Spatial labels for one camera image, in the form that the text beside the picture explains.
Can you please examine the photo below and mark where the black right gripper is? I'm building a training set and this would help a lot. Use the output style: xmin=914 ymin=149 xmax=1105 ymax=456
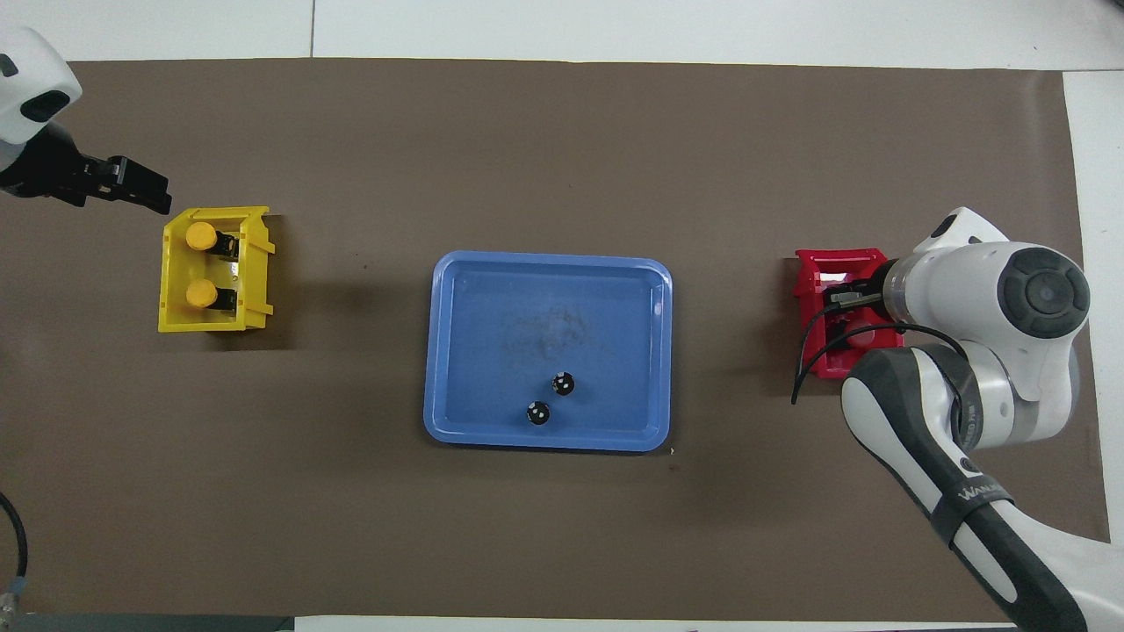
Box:
xmin=826 ymin=276 xmax=888 ymax=309

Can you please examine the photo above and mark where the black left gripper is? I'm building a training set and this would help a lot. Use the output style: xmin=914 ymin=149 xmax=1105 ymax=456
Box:
xmin=0 ymin=121 xmax=173 ymax=216

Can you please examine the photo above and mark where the red push button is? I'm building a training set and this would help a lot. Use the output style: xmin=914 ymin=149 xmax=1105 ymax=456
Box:
xmin=827 ymin=321 xmax=879 ymax=354

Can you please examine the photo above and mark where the yellow push button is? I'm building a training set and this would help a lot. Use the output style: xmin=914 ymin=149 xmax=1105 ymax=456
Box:
xmin=184 ymin=221 xmax=240 ymax=262
xmin=184 ymin=278 xmax=238 ymax=312

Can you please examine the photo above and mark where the red plastic bin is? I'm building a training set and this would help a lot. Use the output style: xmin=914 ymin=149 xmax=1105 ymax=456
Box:
xmin=794 ymin=248 xmax=905 ymax=380

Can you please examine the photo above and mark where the yellow plastic bin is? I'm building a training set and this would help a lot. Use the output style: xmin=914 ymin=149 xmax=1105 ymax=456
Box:
xmin=158 ymin=206 xmax=277 ymax=334

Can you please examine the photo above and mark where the blue plastic tray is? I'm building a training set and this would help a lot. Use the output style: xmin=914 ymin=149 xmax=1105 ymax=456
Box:
xmin=423 ymin=251 xmax=674 ymax=453

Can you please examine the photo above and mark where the brown paper table mat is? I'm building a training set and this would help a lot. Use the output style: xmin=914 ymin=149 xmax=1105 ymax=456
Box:
xmin=0 ymin=58 xmax=1112 ymax=620

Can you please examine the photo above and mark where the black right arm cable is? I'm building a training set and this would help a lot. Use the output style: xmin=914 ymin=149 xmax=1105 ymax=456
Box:
xmin=790 ymin=297 xmax=967 ymax=406

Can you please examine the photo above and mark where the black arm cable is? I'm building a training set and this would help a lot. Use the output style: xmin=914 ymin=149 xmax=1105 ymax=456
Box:
xmin=790 ymin=297 xmax=967 ymax=406
xmin=0 ymin=492 xmax=30 ymax=615

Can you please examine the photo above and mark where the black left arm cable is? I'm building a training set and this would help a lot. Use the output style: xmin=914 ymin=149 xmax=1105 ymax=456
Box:
xmin=0 ymin=492 xmax=30 ymax=615

